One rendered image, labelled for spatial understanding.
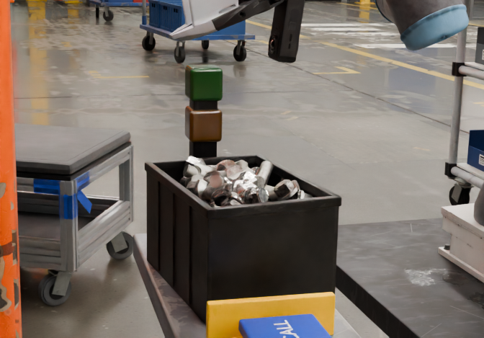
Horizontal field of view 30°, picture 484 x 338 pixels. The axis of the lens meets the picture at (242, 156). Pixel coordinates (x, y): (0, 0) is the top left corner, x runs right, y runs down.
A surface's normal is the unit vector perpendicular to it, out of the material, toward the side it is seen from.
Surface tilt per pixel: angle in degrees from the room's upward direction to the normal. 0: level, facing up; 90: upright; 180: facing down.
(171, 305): 0
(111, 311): 0
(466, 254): 90
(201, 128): 90
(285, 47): 92
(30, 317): 0
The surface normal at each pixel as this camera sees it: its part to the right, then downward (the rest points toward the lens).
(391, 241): 0.02, -0.97
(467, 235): -0.96, 0.04
